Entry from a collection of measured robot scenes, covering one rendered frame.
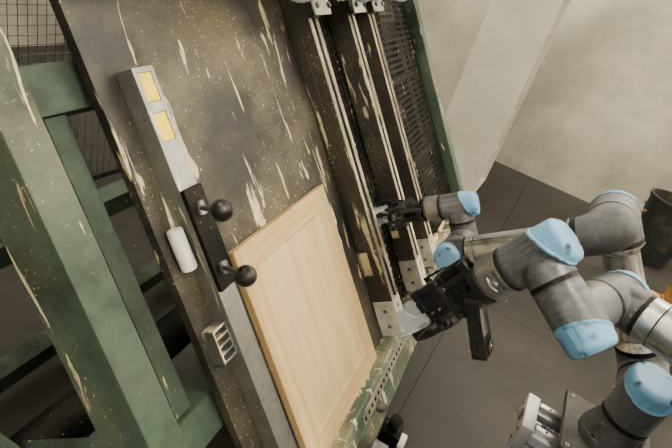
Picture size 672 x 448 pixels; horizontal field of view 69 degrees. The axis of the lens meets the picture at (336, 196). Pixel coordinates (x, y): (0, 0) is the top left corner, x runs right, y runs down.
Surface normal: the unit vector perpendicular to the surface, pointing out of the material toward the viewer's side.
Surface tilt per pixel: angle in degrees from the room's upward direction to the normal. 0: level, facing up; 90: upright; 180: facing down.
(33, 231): 90
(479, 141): 90
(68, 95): 55
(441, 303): 90
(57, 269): 90
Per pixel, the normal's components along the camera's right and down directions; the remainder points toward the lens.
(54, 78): 0.88, -0.15
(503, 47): -0.47, 0.30
